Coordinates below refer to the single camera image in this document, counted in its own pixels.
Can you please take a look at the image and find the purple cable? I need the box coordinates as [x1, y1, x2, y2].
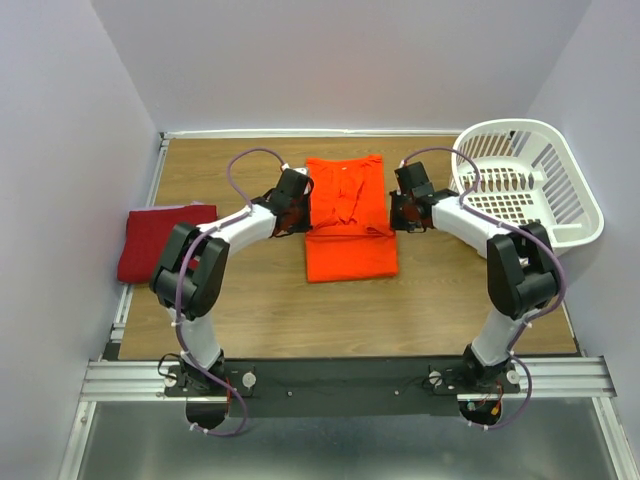
[399, 146, 569, 432]
[169, 148, 291, 438]

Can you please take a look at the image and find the white plastic laundry basket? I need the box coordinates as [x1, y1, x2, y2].
[450, 118, 604, 256]

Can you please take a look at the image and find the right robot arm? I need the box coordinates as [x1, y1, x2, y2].
[390, 163, 564, 392]

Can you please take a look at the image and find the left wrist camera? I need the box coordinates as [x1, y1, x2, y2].
[280, 163, 310, 177]

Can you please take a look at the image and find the orange t-shirt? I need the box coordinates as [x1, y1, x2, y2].
[305, 155, 399, 283]

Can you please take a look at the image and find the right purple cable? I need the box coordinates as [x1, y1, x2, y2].
[399, 146, 569, 432]

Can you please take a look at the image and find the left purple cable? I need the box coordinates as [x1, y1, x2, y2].
[169, 148, 291, 438]

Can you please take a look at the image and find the folded dark red t-shirt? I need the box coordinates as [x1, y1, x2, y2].
[116, 203, 218, 285]

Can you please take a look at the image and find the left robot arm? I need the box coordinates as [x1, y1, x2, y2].
[150, 166, 314, 395]

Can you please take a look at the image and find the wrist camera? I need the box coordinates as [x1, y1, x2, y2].
[280, 163, 310, 177]
[395, 162, 413, 195]

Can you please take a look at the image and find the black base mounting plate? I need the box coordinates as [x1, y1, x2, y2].
[158, 356, 520, 424]

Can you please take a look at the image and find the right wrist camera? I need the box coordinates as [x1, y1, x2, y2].
[395, 162, 413, 195]

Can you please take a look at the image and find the aluminium frame rail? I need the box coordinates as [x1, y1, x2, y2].
[80, 357, 617, 402]

